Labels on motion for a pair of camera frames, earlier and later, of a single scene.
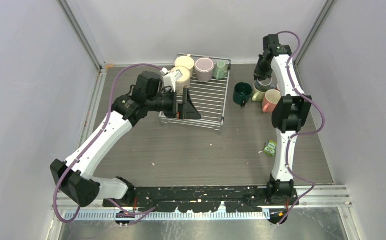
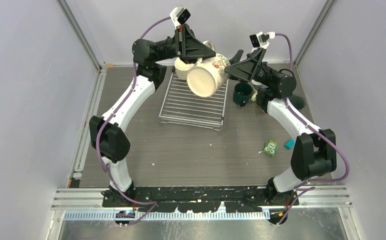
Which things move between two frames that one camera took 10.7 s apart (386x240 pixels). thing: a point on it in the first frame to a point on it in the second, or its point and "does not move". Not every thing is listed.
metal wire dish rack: x=207 y=98 does not move
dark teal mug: x=242 y=91 does not move
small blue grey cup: x=264 y=85 does not move
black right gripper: x=258 y=73 to x=246 y=69
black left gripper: x=188 y=111 to x=187 y=47
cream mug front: x=183 y=82 to x=208 y=77
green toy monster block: x=270 y=147 does not move
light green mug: x=258 y=95 does not move
